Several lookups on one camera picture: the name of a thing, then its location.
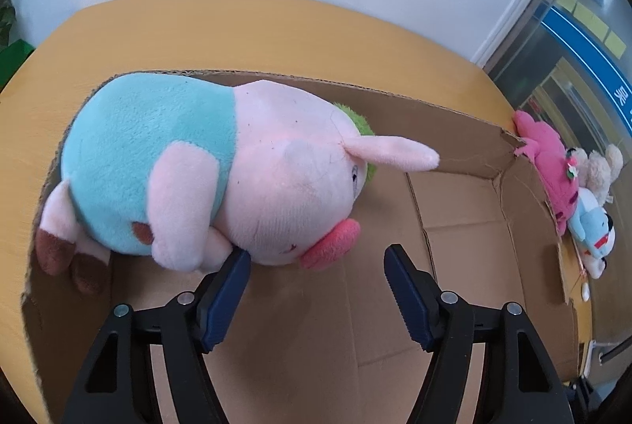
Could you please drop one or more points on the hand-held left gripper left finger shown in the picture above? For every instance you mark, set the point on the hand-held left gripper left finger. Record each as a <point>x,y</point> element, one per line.
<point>224,300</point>

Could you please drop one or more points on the yellow sticky note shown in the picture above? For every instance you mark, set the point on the yellow sticky note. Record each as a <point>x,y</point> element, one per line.
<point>566,1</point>
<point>614,43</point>
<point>591,21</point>

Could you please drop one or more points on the cardboard box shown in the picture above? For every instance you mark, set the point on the cardboard box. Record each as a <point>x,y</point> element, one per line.
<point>469,226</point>

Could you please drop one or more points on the pink plush toy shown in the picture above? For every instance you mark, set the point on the pink plush toy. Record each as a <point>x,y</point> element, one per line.
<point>553,162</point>

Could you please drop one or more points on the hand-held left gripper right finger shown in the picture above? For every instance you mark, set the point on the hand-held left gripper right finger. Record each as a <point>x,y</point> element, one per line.
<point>406,298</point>

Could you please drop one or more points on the blue banner sign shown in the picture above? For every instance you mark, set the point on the blue banner sign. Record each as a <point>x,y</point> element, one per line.
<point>587,43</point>

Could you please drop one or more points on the beige plush bear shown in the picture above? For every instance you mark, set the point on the beige plush bear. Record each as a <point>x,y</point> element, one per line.
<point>600,172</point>

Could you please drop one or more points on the green leafy plant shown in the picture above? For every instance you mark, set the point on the green leafy plant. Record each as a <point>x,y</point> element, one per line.
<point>6,19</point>

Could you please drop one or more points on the blue and white plush dog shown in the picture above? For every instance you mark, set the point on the blue and white plush dog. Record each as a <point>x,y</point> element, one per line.
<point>590,226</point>

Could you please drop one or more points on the pink and blue pig plush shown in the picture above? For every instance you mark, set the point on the pink and blue pig plush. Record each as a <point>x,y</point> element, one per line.
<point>187,167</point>

